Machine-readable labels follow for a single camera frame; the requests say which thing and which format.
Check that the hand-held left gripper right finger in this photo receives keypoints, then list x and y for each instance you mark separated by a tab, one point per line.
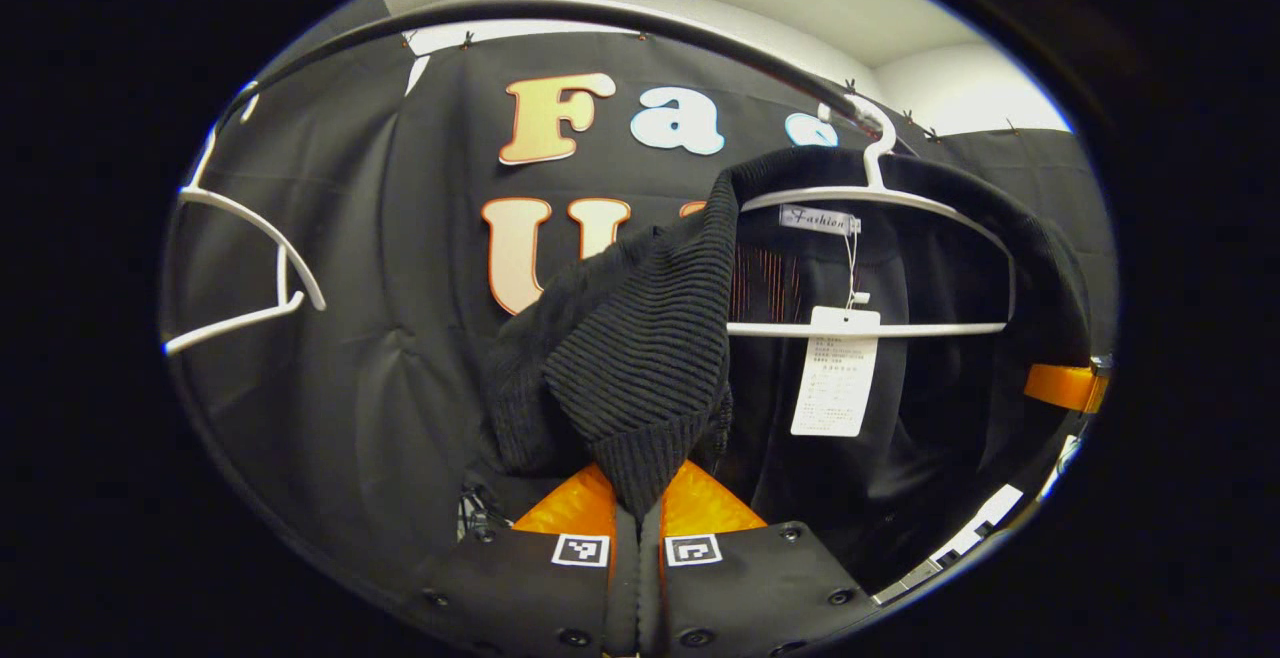
750	588

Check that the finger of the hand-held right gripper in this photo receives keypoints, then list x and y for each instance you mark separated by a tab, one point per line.
1065	386

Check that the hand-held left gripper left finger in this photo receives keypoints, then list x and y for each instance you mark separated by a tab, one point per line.
520	588

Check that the black knit garment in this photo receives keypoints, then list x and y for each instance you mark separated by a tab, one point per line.
640	358

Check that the white plastic hanger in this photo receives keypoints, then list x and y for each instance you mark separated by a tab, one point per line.
270	233
900	329

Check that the black clothes rack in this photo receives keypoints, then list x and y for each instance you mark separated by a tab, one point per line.
560	6

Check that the white paper hang tag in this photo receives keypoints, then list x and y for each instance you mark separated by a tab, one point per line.
835	378

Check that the black backdrop cloth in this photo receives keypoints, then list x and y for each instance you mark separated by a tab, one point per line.
380	338

